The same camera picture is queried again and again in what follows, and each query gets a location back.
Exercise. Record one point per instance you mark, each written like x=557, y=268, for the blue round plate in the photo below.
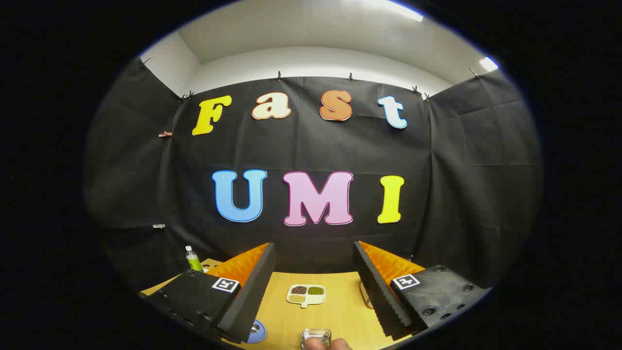
x=261, y=335

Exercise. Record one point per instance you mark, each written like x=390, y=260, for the white toaster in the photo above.
x=365, y=295

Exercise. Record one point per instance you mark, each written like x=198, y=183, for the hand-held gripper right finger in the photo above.
x=379, y=296

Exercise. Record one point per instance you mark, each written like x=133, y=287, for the green drink bottle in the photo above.
x=193, y=261

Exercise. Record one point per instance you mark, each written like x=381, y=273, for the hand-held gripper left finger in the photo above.
x=252, y=296

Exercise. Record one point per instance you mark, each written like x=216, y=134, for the white divided bean tray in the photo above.
x=306, y=294

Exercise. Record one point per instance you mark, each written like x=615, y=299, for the small ceiling light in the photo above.
x=488, y=63

